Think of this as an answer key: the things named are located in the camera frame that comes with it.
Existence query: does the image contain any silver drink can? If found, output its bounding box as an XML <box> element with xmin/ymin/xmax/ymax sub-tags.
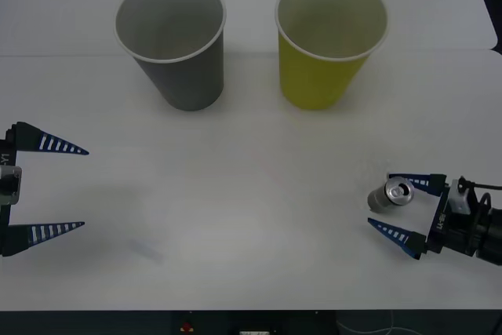
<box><xmin>367</xmin><ymin>176</ymin><xmax>416</xmax><ymax>213</ymax></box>

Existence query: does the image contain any white cable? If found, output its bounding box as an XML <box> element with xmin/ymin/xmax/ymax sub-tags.
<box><xmin>336</xmin><ymin>310</ymin><xmax>502</xmax><ymax>335</ymax></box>

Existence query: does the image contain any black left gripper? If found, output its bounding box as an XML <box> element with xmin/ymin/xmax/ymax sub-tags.
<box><xmin>0</xmin><ymin>121</ymin><xmax>90</xmax><ymax>259</ymax></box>

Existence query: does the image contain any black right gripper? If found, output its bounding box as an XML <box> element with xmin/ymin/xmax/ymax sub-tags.
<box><xmin>367</xmin><ymin>173</ymin><xmax>480</xmax><ymax>261</ymax></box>

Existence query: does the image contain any black robot torso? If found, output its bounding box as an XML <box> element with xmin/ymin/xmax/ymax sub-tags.
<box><xmin>0</xmin><ymin>309</ymin><xmax>502</xmax><ymax>335</ymax></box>

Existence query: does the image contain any yellow-green plastic bin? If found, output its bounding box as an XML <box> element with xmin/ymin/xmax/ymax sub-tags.
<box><xmin>274</xmin><ymin>0</ymin><xmax>389</xmax><ymax>111</ymax></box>

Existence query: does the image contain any grey plastic bin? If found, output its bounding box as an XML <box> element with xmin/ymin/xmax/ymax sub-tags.
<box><xmin>114</xmin><ymin>0</ymin><xmax>227</xmax><ymax>112</ymax></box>

